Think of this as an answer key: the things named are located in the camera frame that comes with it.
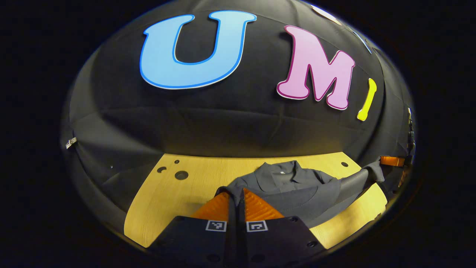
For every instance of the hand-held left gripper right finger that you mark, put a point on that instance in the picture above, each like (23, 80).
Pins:
(282, 242)

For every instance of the grey collared shirt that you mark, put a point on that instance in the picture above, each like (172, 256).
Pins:
(297, 193)

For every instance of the silver metal clip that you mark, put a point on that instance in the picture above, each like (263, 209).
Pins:
(409, 113)
(70, 142)

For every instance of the black backdrop cloth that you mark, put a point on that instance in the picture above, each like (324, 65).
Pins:
(241, 123)

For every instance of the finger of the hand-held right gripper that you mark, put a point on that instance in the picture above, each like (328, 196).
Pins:
(392, 161)
(404, 178)

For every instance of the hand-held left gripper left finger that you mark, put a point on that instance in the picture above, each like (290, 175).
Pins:
(193, 242)

